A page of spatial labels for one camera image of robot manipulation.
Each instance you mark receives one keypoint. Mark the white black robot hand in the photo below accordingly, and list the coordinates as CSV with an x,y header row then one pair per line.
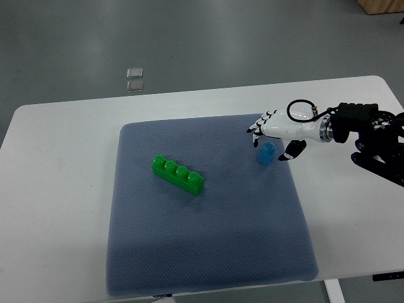
x,y
295,126

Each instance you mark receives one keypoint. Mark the blue toy block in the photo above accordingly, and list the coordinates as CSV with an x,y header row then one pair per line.
x,y
266,154

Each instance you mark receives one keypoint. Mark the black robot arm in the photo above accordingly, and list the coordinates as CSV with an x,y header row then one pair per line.
x,y
379,149

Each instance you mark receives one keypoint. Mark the green four-stud toy block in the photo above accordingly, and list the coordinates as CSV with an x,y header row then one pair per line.
x,y
178,175

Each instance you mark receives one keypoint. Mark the blue-grey textured mat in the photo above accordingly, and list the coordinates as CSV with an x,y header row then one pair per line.
x,y
246,227

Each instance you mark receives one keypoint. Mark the wooden furniture corner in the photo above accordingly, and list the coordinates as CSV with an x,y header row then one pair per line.
x,y
378,7

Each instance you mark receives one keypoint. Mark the upper metal floor plate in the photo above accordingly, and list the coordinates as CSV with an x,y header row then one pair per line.
x,y
134,73

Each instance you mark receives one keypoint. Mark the white table leg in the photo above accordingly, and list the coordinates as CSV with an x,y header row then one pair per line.
x,y
334,291

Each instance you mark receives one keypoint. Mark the black table control panel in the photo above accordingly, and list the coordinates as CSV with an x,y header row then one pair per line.
x,y
388,276

